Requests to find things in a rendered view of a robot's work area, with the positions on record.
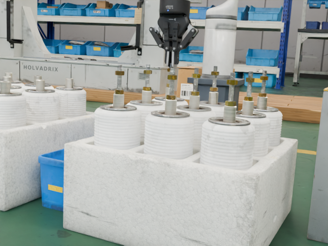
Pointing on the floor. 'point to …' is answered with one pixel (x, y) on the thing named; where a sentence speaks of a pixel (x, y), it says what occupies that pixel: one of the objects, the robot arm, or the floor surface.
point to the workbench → (317, 34)
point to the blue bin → (52, 179)
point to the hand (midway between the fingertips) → (172, 58)
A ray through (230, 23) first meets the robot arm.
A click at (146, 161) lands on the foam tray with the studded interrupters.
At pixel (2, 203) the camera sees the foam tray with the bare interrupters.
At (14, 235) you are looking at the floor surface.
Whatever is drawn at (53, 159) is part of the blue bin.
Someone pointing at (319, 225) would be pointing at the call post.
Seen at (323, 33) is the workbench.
